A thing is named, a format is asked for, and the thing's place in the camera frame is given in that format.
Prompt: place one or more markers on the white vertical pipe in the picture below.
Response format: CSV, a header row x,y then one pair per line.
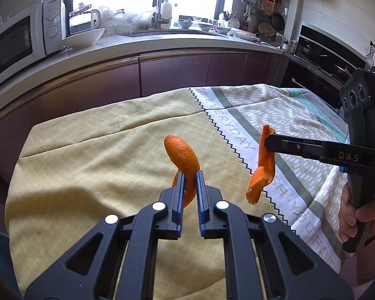
x,y
291,12

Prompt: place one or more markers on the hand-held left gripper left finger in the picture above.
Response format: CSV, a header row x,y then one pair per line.
x,y
178,215

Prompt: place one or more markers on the steel kitchen faucet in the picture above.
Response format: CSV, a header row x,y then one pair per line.
x,y
157,15

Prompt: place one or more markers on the blue plastic bin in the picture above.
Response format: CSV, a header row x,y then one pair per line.
x,y
0,256

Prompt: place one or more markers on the small steel pot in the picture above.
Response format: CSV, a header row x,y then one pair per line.
x,y
289,46

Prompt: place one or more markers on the curved orange peel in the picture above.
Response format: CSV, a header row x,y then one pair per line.
x,y
181,153

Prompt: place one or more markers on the white utensil holder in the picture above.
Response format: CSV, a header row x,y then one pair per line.
x,y
232,22

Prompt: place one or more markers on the long orange peel strip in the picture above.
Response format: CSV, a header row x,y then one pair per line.
x,y
264,168

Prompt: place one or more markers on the orange grater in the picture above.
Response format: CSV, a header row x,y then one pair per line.
x,y
269,5

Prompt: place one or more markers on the clear plastic bags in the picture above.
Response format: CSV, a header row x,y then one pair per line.
x,y
125,20

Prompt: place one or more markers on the white plate with food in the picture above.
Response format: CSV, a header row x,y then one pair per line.
x,y
245,35

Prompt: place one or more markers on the white soap bottle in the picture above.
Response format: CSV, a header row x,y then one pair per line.
x,y
166,11

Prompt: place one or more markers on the glass electric kettle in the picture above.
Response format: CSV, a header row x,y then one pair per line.
x,y
82,22

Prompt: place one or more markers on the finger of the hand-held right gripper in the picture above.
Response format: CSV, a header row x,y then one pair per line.
x,y
293,147

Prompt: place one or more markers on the yellow and grey printed tablecloth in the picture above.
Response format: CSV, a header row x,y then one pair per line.
x,y
97,162

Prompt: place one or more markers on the black built-in oven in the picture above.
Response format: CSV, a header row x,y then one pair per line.
x,y
315,59

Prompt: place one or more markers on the small dark bowl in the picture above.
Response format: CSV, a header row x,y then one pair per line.
x,y
185,24

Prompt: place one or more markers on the white microwave oven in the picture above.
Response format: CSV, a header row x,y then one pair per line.
x,y
15,43

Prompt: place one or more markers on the hanging black frying pan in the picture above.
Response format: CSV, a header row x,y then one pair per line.
x,y
278,22

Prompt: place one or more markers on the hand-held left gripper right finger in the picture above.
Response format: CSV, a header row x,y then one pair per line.
x,y
201,212

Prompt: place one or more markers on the brown kitchen base cabinet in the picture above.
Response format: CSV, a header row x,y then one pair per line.
x,y
175,72

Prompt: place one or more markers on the large white bowl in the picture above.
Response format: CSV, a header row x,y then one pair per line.
x,y
82,39

